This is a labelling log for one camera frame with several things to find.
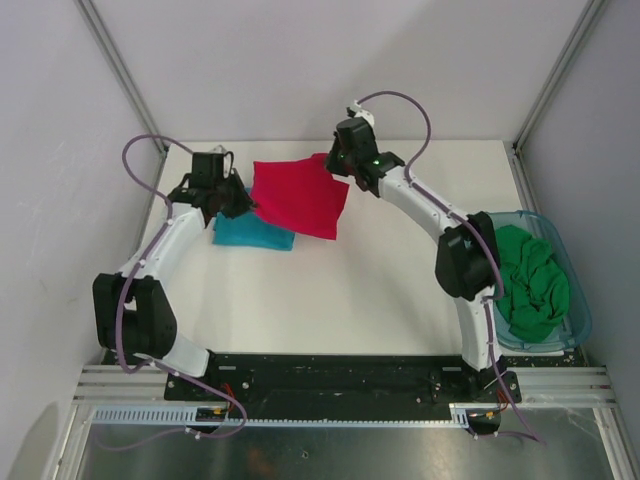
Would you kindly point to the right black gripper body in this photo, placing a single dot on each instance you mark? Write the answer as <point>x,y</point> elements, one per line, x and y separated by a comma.
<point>339,161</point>

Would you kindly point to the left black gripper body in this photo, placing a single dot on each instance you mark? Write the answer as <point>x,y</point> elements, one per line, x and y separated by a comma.
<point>233,199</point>

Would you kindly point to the teal t shirt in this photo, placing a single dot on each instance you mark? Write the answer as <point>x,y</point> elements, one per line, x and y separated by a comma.
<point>248,230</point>

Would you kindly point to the red t shirt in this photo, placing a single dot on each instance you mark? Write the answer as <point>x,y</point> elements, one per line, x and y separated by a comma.
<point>300,196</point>

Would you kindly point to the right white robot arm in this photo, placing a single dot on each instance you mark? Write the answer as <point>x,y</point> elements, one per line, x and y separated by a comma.
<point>467,260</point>

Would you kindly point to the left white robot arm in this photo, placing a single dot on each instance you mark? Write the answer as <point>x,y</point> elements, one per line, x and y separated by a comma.
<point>133,313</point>

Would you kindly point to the green t shirt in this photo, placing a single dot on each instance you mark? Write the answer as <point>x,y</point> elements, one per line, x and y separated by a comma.
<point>536,290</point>

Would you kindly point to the translucent blue plastic bin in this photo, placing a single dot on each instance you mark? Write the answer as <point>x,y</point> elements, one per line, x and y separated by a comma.
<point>576,326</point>

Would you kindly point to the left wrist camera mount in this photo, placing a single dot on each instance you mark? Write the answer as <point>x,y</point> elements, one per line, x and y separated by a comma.
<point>219,149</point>

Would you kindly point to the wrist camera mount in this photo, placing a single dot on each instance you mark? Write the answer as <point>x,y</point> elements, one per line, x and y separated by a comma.
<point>355,110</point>
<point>219,149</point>

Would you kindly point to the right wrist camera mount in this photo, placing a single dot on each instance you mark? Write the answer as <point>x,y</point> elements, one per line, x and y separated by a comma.
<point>355,110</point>

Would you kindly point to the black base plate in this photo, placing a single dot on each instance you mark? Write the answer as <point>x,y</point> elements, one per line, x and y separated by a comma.
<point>441,378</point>

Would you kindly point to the left aluminium frame post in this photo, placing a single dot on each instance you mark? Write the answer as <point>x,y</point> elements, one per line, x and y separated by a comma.
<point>114,59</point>

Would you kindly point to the aluminium frame post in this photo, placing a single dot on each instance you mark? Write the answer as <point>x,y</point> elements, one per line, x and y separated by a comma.
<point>575,43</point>
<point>114,59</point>

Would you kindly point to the right aluminium frame post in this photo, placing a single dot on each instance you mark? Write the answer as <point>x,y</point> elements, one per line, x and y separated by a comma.
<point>575,43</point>

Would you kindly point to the white slotted cable duct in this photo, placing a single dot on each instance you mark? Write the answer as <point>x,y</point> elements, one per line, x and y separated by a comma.
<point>191,416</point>

